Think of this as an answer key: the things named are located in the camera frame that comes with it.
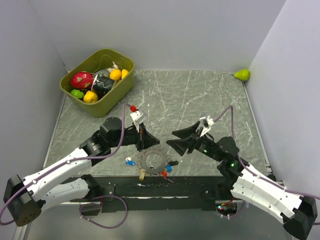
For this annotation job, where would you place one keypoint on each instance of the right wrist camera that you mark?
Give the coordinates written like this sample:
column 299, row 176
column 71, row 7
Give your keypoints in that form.
column 207, row 122

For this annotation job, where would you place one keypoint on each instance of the green toy fruit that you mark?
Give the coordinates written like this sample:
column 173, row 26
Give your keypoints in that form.
column 77, row 93

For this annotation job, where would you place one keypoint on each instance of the yellow lemon toy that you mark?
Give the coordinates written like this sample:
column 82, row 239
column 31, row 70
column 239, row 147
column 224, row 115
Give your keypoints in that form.
column 124, row 73

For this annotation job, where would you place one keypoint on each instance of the olive green plastic bin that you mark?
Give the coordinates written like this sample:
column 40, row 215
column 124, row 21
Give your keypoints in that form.
column 102, row 62

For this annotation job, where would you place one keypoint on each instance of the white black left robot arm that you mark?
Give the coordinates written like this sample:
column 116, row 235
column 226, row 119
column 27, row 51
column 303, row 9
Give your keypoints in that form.
column 26, row 198

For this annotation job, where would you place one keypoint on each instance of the yellow key tag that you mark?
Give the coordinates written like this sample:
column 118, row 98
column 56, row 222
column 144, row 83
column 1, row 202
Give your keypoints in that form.
column 142, row 175

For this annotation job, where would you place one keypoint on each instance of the metal disc with key rings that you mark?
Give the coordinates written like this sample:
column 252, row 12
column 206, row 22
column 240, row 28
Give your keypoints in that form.
column 153, row 160

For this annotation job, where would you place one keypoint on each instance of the red key tag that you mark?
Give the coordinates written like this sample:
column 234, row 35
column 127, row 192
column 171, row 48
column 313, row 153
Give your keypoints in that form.
column 165, row 176

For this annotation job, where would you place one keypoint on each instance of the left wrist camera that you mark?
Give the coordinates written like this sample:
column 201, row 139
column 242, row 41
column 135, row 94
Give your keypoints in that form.
column 137, row 116

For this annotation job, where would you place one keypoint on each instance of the green pear toy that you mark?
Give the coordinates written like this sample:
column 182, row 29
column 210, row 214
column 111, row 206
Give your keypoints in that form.
column 243, row 75

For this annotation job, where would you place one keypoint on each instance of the orange toy fruit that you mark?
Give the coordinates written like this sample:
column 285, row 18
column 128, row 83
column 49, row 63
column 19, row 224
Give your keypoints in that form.
column 115, row 74

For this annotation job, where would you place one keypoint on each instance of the black wrapped cylinder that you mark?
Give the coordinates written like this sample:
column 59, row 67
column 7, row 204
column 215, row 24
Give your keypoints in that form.
column 102, row 83

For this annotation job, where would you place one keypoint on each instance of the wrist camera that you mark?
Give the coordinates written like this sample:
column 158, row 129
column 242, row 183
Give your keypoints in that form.
column 137, row 116
column 207, row 122

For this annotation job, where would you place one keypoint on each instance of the dark blue key tag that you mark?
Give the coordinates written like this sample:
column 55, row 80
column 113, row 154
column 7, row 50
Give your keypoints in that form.
column 168, row 168

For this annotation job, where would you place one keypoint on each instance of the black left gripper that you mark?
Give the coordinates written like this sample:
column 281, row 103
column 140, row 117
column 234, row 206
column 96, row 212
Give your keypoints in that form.
column 146, row 140

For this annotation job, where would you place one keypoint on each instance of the yellow bell pepper toy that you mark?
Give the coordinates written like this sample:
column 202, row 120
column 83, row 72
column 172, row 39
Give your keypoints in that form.
column 90, row 97

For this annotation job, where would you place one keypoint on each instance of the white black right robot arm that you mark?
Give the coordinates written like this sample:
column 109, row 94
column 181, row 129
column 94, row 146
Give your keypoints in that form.
column 296, row 212

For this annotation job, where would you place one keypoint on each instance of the black key tag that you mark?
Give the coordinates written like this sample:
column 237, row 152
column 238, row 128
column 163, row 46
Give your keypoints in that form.
column 173, row 163

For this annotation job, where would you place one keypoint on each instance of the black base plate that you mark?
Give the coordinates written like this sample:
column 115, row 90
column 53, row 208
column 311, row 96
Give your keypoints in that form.
column 158, row 193

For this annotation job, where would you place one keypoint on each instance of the red dragon fruit toy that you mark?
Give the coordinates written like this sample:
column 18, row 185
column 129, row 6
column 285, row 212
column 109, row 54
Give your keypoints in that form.
column 82, row 80

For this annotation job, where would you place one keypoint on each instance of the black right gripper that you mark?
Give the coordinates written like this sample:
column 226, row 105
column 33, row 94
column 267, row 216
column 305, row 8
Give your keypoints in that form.
column 180, row 145

